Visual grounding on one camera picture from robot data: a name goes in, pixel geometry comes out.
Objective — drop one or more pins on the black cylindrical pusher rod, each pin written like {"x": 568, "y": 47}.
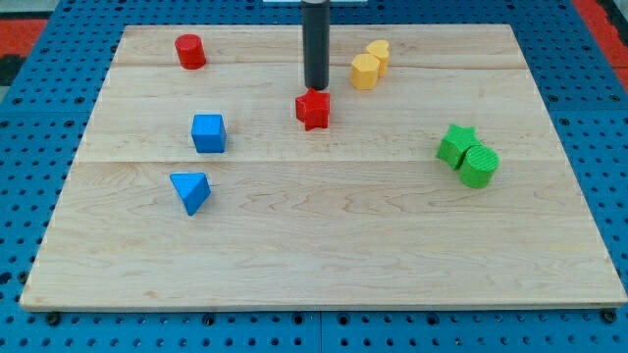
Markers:
{"x": 315, "y": 18}

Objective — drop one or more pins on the red star block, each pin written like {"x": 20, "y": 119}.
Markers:
{"x": 313, "y": 108}

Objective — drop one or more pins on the blue cube block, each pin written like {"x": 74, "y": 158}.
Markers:
{"x": 208, "y": 133}

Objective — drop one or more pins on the green star block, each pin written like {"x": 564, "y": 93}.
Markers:
{"x": 455, "y": 144}

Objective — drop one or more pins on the yellow heart block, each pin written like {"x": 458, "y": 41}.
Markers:
{"x": 380, "y": 49}

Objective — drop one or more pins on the yellow hexagon block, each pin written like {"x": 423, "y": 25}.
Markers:
{"x": 364, "y": 71}

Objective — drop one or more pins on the red cylinder block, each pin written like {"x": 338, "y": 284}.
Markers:
{"x": 190, "y": 51}

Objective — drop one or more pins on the light wooden board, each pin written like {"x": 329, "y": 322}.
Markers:
{"x": 360, "y": 215}

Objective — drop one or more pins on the blue triangular prism block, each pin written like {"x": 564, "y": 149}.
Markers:
{"x": 192, "y": 188}

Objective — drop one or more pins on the green cylinder block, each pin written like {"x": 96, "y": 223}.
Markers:
{"x": 478, "y": 166}

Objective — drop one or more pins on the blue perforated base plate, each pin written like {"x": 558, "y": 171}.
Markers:
{"x": 48, "y": 105}

